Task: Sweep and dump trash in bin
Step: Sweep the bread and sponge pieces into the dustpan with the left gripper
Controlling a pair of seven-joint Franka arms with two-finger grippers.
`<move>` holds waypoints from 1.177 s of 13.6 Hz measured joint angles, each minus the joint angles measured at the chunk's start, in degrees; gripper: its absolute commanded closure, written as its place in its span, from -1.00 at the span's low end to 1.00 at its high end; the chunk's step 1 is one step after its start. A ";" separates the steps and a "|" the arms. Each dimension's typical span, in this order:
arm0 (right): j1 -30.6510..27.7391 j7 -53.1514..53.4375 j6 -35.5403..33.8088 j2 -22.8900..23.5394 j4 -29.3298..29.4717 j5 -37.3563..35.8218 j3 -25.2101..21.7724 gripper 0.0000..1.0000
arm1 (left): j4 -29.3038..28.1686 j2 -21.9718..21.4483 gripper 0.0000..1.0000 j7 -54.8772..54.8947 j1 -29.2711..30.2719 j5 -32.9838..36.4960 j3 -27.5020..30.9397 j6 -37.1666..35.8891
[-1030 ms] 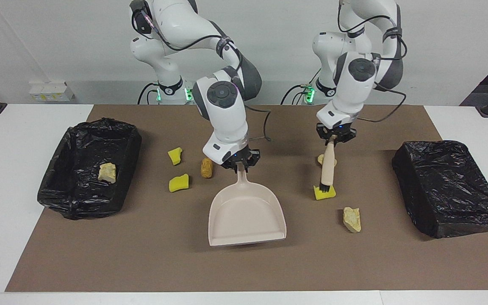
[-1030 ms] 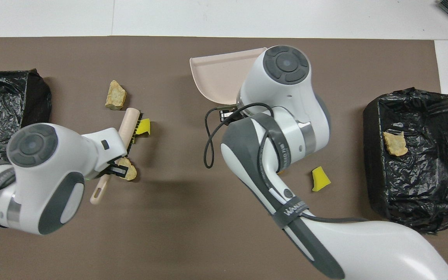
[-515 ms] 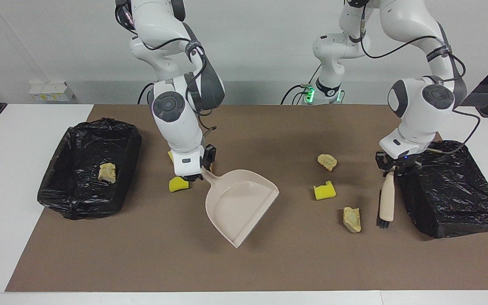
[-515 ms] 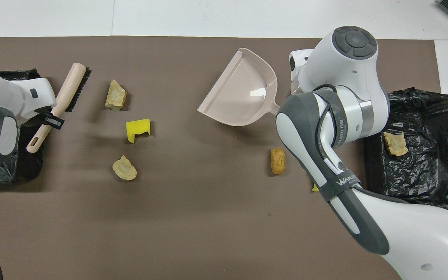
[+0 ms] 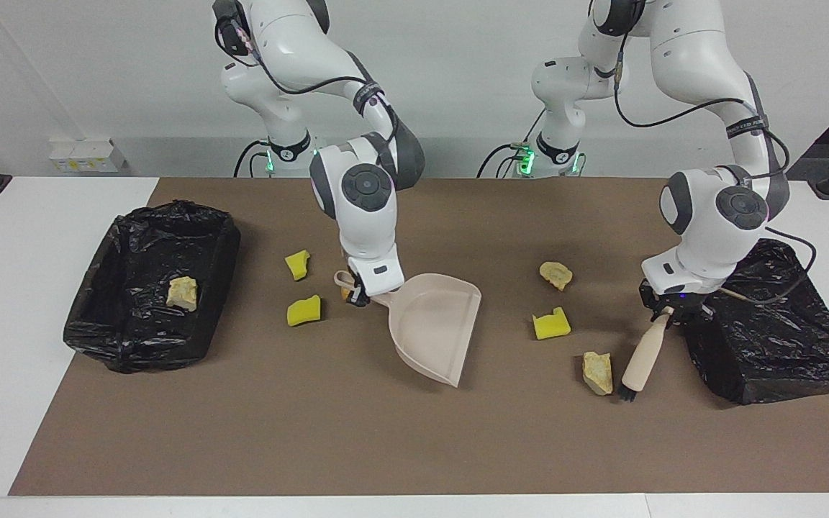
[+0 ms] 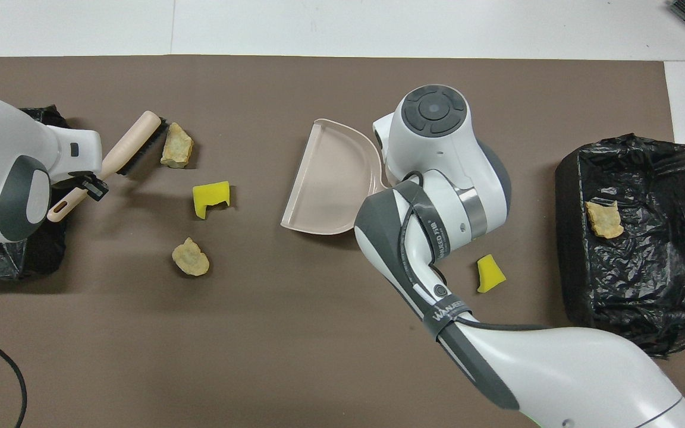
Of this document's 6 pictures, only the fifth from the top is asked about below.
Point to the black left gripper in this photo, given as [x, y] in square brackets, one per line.
[677, 298]

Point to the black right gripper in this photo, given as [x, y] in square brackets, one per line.
[365, 286]

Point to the beige hand brush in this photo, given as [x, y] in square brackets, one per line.
[645, 356]

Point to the small yellow sponge wedge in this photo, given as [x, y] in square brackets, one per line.
[298, 264]

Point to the beige plastic dustpan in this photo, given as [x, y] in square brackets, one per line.
[436, 331]

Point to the rounded beige foam chunk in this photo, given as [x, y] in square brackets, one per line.
[556, 275]

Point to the notched yellow sponge piece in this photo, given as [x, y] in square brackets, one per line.
[551, 327]

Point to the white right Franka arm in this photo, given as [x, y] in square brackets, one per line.
[368, 230]

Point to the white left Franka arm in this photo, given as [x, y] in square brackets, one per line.
[702, 237]

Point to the black bag-lined bin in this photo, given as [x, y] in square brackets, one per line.
[781, 345]
[134, 338]

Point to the brown table mat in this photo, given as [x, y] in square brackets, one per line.
[386, 432]

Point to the white wall socket box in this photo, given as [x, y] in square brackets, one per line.
[91, 155]

